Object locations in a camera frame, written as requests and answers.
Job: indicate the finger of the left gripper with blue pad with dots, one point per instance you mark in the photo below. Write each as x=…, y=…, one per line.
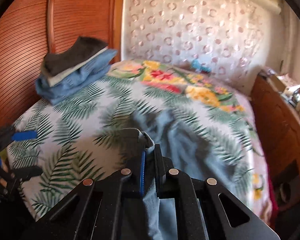
x=25, y=173
x=23, y=135

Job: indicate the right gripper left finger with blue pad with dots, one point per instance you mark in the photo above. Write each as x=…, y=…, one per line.
x=92, y=209

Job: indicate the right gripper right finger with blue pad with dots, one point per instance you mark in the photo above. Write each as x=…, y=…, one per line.
x=206, y=209

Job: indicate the grey-blue shorts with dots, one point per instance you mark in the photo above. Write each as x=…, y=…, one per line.
x=154, y=218

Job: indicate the folded blue jeans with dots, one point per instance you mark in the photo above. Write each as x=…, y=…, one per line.
x=90, y=72

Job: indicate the palm leaf print bedsheet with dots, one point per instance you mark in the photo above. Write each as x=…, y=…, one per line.
x=78, y=138

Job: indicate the folded black garment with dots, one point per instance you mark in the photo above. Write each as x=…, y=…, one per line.
x=83, y=49

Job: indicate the wooden side cabinet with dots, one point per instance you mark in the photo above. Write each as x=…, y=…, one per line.
x=278, y=128

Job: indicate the floral blanket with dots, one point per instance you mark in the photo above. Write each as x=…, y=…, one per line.
x=215, y=111

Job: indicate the blue toy on box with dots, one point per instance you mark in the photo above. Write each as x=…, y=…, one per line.
x=200, y=68

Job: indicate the wooden louvred wardrobe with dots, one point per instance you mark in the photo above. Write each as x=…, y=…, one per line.
x=29, y=29

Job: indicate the cardboard box with papers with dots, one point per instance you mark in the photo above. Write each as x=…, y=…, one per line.
x=284, y=84

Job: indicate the circle pattern sheer curtain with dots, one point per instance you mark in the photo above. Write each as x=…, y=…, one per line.
x=229, y=36

